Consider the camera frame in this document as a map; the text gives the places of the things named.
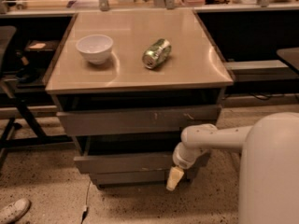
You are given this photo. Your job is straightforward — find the grey top drawer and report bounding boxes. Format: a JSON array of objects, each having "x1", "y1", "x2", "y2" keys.
[{"x1": 57, "y1": 105, "x2": 221, "y2": 136}]

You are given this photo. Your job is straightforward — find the grey bottom drawer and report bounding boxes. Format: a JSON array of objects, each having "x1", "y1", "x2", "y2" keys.
[{"x1": 89, "y1": 168, "x2": 200, "y2": 187}]

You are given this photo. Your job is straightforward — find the black side table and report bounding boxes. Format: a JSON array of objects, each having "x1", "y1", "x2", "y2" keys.
[{"x1": 277, "y1": 48, "x2": 299, "y2": 74}]

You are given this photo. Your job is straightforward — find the white bowl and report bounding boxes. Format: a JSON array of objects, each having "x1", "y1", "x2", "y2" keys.
[{"x1": 76, "y1": 35, "x2": 114, "y2": 64}]

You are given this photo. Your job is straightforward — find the white floor cable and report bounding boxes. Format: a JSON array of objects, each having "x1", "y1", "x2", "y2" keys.
[{"x1": 79, "y1": 180, "x2": 92, "y2": 224}]

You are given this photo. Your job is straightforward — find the black chair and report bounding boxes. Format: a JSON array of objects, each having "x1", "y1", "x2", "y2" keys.
[{"x1": 0, "y1": 26, "x2": 72, "y2": 162}]

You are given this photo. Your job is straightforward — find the green soda can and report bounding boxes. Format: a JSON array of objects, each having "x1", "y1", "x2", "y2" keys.
[{"x1": 142, "y1": 38, "x2": 172, "y2": 69}]

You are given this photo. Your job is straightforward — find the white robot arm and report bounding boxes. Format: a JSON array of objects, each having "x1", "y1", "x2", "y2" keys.
[{"x1": 166, "y1": 112, "x2": 299, "y2": 224}]

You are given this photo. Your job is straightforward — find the white sneaker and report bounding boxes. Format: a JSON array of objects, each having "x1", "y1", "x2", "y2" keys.
[{"x1": 0, "y1": 198, "x2": 31, "y2": 224}]

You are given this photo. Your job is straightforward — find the grey drawer cabinet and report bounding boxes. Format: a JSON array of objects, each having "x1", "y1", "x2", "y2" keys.
[{"x1": 42, "y1": 8, "x2": 235, "y2": 190}]

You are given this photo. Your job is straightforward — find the black box on shelf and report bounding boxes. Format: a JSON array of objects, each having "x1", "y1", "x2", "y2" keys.
[{"x1": 24, "y1": 40, "x2": 60, "y2": 67}]

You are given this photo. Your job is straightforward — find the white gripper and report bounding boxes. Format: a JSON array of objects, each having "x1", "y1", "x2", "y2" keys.
[{"x1": 166, "y1": 143, "x2": 203, "y2": 191}]

